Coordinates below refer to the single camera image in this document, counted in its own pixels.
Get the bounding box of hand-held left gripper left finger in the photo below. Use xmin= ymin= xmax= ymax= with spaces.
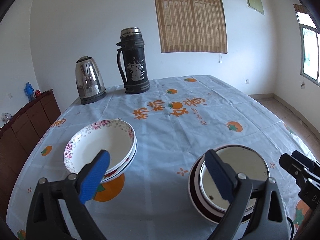
xmin=26 ymin=149 xmax=111 ymax=240

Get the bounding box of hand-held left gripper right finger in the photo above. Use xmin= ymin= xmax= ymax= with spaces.
xmin=204 ymin=149 xmax=292 ymax=240

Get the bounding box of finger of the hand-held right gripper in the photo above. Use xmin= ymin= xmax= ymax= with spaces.
xmin=291 ymin=150 xmax=320 ymax=173
xmin=279 ymin=153 xmax=313 ymax=181

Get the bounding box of red flower white plate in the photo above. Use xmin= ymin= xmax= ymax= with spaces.
xmin=100 ymin=152 xmax=137 ymax=183
xmin=101 ymin=145 xmax=138 ymax=180

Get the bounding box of white enamel bowl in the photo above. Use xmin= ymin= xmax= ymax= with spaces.
xmin=199 ymin=146 xmax=269 ymax=212

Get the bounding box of red rimmed bowl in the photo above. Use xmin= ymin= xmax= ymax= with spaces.
xmin=188 ymin=144 xmax=271 ymax=225

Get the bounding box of pink floral white plate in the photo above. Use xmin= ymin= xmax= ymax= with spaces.
xmin=63 ymin=119 xmax=137 ymax=174
xmin=105 ymin=136 xmax=138 ymax=178

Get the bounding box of persimmon print blue tablecloth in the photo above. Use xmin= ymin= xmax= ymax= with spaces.
xmin=6 ymin=75 xmax=320 ymax=240

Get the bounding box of brown wooden sideboard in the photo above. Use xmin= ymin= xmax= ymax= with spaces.
xmin=0 ymin=89 xmax=62 ymax=220

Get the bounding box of stainless steel electric kettle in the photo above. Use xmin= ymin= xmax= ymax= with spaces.
xmin=75 ymin=56 xmax=107 ymax=105

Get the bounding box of green framed window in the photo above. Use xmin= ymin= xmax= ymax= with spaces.
xmin=299 ymin=11 xmax=320 ymax=85

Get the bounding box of blue thermos jug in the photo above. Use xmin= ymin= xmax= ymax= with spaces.
xmin=24 ymin=82 xmax=35 ymax=102

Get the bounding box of worn black thermos flask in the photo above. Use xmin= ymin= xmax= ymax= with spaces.
xmin=116 ymin=27 xmax=150 ymax=94

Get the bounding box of bamboo window blind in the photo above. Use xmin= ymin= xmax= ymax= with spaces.
xmin=152 ymin=0 xmax=228 ymax=54

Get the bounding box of black cable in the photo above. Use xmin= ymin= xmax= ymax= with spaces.
xmin=286 ymin=216 xmax=295 ymax=240

